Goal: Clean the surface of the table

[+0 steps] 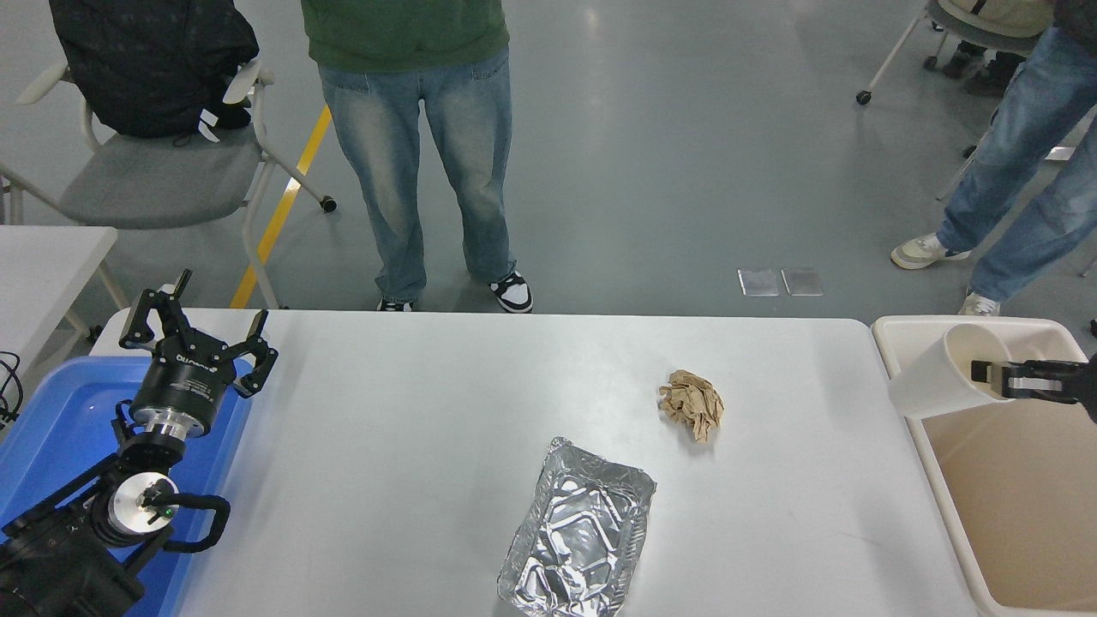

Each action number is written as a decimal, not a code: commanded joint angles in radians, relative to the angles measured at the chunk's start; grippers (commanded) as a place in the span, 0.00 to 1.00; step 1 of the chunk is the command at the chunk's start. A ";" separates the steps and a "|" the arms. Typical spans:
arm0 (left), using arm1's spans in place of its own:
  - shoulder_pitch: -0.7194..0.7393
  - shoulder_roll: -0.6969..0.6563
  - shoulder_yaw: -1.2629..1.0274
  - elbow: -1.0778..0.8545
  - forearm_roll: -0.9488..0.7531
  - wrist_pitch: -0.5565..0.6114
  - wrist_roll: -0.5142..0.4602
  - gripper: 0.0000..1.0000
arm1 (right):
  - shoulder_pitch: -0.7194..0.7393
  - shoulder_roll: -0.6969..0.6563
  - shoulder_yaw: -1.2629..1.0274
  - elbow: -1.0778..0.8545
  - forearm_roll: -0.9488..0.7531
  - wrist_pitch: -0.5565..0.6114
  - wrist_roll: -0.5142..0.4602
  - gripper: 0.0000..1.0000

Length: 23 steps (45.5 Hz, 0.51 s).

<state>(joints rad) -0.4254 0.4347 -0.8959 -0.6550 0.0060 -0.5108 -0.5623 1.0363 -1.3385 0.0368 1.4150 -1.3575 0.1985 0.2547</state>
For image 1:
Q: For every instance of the silver floor plate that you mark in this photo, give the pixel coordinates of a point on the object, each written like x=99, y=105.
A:
x=802, y=281
x=759, y=282

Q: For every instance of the white paper cup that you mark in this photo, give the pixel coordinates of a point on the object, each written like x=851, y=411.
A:
x=930, y=381

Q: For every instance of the white side table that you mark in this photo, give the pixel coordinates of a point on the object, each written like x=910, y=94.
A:
x=43, y=266

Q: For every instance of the silver foil tray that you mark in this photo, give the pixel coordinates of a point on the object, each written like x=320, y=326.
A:
x=578, y=531

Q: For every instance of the blue plastic tray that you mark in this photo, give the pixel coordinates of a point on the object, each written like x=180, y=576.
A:
x=60, y=411

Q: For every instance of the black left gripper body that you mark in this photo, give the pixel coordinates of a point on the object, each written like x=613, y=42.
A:
x=184, y=381

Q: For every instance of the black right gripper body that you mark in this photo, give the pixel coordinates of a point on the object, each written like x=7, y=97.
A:
x=1092, y=386

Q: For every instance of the crumpled tan paper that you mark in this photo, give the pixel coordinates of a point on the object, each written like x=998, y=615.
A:
x=692, y=403

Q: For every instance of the black jacket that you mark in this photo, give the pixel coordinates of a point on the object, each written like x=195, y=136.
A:
x=146, y=60

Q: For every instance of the large pale plastic bin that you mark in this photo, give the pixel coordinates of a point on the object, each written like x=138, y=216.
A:
x=1011, y=514

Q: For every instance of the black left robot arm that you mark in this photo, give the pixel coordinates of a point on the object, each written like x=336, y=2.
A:
x=51, y=566

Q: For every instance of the wheeled office chair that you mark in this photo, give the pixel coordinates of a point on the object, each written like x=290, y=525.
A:
x=947, y=15

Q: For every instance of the yellow floor tape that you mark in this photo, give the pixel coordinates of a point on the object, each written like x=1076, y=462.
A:
x=283, y=210

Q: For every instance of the person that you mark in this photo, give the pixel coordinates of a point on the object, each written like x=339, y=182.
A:
x=403, y=128
x=994, y=77
x=1020, y=146

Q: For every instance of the grey seat white chair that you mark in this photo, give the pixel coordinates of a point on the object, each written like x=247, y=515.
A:
x=154, y=180

